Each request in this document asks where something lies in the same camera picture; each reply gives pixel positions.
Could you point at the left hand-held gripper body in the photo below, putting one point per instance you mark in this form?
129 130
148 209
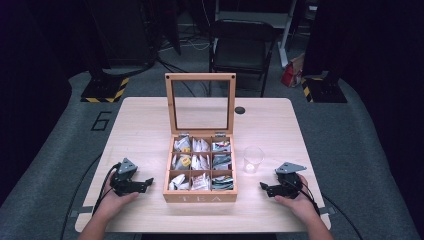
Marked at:
124 173

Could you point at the person's left hand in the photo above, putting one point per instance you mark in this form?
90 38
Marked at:
113 201

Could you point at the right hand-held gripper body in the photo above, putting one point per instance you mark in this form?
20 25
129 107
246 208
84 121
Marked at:
289 181

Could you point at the person's right hand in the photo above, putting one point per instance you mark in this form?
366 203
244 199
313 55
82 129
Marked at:
300 205

